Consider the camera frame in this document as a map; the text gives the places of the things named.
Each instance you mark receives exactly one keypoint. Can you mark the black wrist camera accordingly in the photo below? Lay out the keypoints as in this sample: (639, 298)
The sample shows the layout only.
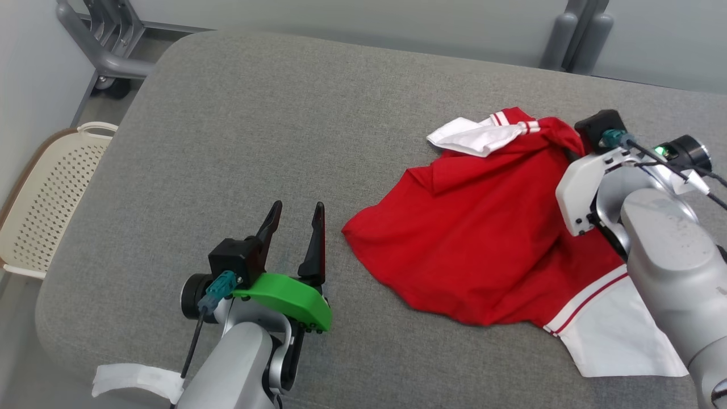
(235, 258)
(596, 128)

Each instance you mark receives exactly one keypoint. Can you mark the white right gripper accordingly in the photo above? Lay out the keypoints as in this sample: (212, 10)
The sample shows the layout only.
(573, 193)

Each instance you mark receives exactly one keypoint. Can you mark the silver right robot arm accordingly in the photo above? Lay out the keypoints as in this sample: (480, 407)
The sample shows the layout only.
(670, 255)

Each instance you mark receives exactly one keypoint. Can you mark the grey metal cart frame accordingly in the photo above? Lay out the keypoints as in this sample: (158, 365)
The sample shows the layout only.
(108, 65)

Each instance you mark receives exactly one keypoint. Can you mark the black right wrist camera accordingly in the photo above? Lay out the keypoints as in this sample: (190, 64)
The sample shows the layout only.
(596, 128)

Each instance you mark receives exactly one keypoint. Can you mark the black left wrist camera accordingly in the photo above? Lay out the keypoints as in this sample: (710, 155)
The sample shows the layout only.
(235, 258)

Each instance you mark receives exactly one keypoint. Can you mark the red white sleeved t-shirt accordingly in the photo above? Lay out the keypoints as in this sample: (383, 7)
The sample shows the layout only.
(471, 238)

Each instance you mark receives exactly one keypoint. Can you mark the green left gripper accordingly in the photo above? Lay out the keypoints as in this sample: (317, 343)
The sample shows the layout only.
(289, 295)

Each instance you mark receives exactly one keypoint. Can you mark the cream perforated laundry basket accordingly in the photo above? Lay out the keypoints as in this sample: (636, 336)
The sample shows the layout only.
(51, 199)

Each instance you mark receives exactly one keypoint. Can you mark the grey partition post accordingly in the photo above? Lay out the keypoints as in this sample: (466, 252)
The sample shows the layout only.
(559, 45)

